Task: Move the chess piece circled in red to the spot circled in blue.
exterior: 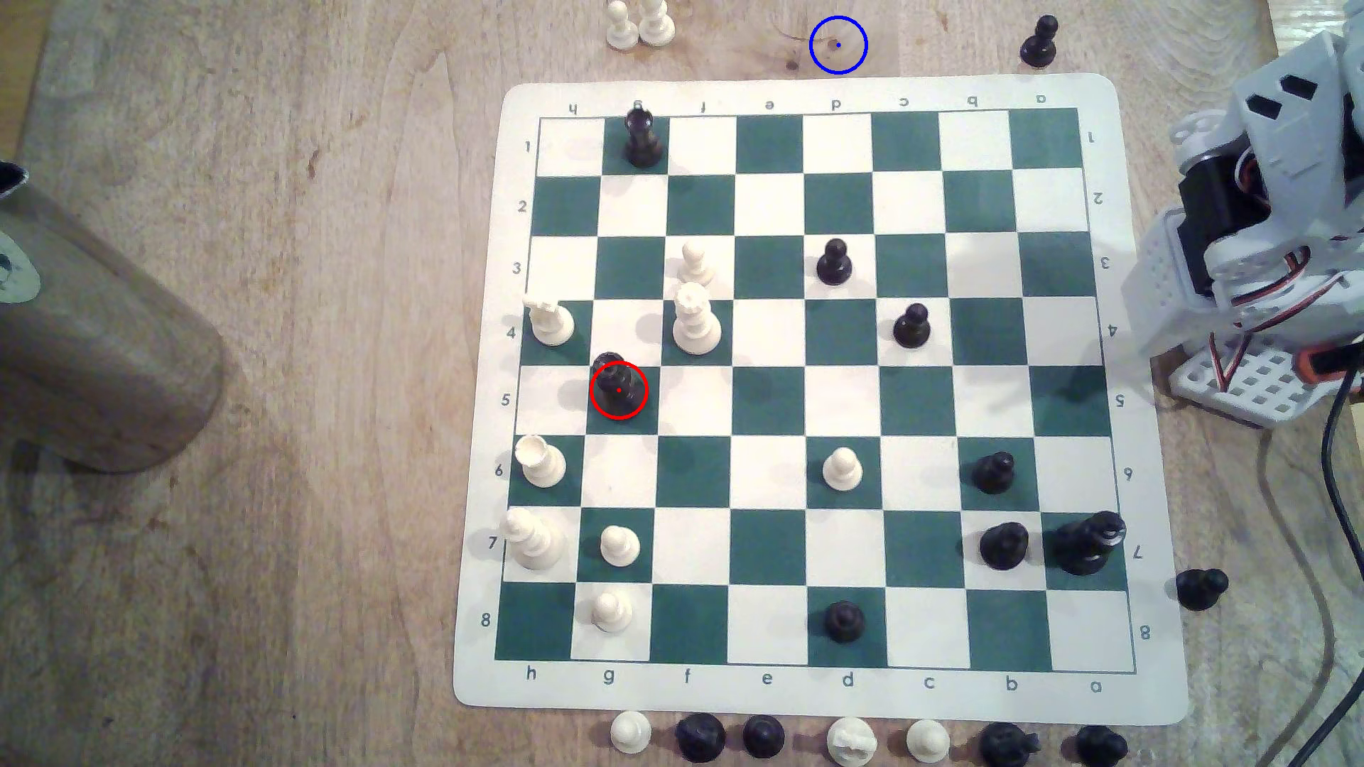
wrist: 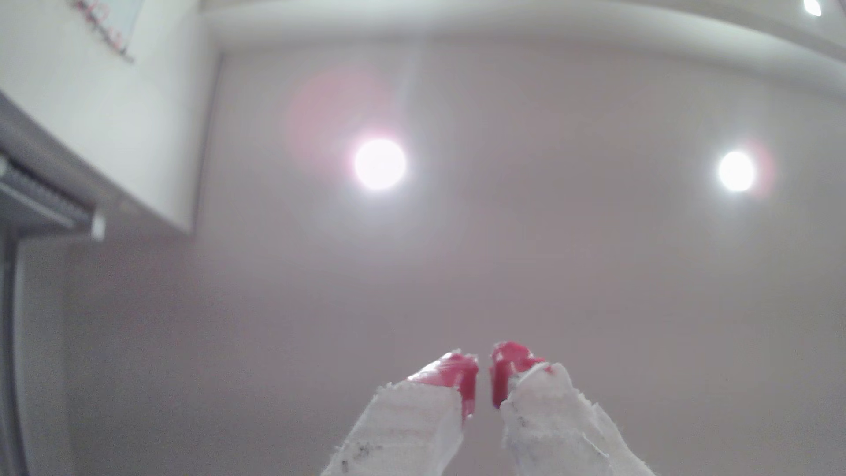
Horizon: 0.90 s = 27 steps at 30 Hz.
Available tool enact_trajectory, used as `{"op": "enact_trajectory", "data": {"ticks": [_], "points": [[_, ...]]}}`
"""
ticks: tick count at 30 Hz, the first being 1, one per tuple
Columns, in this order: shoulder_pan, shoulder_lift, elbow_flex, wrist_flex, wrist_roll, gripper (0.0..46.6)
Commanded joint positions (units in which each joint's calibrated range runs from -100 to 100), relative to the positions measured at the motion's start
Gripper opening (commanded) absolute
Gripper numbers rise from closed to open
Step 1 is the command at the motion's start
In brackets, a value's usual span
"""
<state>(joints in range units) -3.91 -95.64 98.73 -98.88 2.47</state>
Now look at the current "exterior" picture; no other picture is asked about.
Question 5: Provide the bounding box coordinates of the tall black chess piece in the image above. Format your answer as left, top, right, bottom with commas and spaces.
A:
591, 352, 647, 419

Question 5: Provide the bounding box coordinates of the white chess rook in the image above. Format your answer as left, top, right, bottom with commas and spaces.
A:
514, 435, 566, 489
672, 281, 722, 356

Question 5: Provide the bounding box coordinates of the green white chess mat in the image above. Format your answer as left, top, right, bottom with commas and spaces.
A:
452, 72, 1191, 728

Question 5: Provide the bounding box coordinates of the white chess king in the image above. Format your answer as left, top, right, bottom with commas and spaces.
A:
501, 507, 568, 572

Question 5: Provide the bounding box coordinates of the black chess rook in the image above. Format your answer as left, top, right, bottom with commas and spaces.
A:
622, 104, 665, 170

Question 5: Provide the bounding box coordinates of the white chess knight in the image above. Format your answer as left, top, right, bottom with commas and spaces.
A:
827, 717, 879, 767

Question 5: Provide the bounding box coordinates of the black chess king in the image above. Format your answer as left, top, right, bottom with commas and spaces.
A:
1057, 510, 1127, 577

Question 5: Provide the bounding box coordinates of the black chess knight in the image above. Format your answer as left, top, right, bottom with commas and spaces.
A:
979, 722, 1041, 767

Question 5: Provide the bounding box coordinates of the black pawn on b7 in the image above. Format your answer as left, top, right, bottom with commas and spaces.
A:
978, 521, 1031, 571

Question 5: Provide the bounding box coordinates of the white perforated base plate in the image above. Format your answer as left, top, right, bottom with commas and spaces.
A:
1169, 339, 1355, 430

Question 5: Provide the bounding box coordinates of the brown cylindrical post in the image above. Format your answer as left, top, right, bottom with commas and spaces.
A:
0, 160, 227, 475

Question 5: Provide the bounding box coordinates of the black cable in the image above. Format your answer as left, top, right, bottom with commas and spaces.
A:
1302, 357, 1364, 767

